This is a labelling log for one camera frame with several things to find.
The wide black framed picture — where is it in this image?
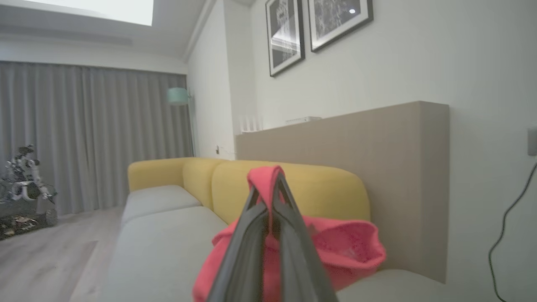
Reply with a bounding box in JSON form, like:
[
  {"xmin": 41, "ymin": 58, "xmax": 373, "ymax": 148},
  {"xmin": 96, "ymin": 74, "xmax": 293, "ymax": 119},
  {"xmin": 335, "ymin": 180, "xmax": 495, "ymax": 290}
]
[{"xmin": 308, "ymin": 0, "xmax": 374, "ymax": 53}]

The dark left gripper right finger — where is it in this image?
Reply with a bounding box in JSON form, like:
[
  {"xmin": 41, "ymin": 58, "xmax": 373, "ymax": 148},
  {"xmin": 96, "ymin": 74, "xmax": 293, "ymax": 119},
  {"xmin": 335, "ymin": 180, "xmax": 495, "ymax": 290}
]
[{"xmin": 271, "ymin": 171, "xmax": 339, "ymax": 302}]

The white router with antennas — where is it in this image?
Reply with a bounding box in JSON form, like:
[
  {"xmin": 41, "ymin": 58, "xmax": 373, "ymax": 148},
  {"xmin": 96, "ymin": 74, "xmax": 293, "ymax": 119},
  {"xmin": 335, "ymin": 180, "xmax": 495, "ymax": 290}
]
[{"xmin": 240, "ymin": 116, "xmax": 264, "ymax": 134}]

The teal floor lamp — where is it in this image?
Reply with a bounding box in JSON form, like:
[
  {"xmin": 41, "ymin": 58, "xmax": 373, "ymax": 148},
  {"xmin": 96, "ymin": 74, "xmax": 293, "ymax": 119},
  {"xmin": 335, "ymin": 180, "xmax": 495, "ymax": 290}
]
[{"xmin": 167, "ymin": 87, "xmax": 200, "ymax": 159}]

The small grey sofa seat cushion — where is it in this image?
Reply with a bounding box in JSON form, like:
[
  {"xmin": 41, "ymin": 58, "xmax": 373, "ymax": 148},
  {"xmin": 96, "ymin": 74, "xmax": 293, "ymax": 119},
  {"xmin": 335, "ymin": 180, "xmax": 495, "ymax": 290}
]
[{"xmin": 121, "ymin": 185, "xmax": 203, "ymax": 229}]

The yellow sofa back cushion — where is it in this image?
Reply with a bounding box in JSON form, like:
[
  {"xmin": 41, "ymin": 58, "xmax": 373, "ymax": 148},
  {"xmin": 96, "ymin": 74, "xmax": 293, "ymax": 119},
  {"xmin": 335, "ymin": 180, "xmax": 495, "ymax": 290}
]
[
  {"xmin": 182, "ymin": 157, "xmax": 229, "ymax": 211},
  {"xmin": 211, "ymin": 161, "xmax": 371, "ymax": 225}
]

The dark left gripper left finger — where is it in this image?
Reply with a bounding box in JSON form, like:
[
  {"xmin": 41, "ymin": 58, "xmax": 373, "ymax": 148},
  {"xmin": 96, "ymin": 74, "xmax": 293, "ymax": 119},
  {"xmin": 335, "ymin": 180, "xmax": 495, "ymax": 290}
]
[{"xmin": 207, "ymin": 185, "xmax": 270, "ymax": 302}]

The white black robot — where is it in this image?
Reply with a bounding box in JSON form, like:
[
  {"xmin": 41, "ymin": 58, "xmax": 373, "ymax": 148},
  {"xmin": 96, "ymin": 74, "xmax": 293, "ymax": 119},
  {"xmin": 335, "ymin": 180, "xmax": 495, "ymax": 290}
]
[{"xmin": 0, "ymin": 144, "xmax": 59, "ymax": 241}]

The ceiling light panel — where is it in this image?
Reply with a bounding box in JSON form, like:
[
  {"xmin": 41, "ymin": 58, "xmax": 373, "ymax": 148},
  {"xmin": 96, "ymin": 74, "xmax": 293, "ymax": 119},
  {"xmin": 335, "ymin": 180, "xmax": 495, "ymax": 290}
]
[{"xmin": 23, "ymin": 0, "xmax": 154, "ymax": 27}]

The narrow black framed picture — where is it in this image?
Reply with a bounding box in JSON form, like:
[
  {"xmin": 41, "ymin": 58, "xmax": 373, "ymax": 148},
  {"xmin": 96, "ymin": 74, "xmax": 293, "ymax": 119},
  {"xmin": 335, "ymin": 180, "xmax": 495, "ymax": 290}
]
[{"xmin": 265, "ymin": 0, "xmax": 306, "ymax": 78}]

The black wall cable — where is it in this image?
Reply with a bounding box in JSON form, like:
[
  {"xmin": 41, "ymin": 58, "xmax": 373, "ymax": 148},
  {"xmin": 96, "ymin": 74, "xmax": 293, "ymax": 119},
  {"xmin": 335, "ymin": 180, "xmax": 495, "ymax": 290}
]
[{"xmin": 487, "ymin": 161, "xmax": 537, "ymax": 302}]

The red white basketball jersey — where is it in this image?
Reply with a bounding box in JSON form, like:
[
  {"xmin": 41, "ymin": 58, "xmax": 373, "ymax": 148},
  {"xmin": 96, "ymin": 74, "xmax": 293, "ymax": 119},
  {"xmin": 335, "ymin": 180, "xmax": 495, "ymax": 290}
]
[{"xmin": 192, "ymin": 165, "xmax": 387, "ymax": 302}]

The grey curtain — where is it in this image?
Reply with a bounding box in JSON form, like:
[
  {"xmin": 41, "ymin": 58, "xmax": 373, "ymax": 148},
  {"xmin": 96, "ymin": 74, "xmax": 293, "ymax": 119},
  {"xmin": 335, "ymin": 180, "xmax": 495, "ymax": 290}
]
[{"xmin": 0, "ymin": 61, "xmax": 195, "ymax": 217}]

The yellow sofa armrest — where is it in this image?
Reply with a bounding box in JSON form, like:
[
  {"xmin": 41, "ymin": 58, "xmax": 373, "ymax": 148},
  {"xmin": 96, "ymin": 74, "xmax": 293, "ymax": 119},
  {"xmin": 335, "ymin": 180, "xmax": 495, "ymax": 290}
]
[{"xmin": 128, "ymin": 158, "xmax": 186, "ymax": 193}]

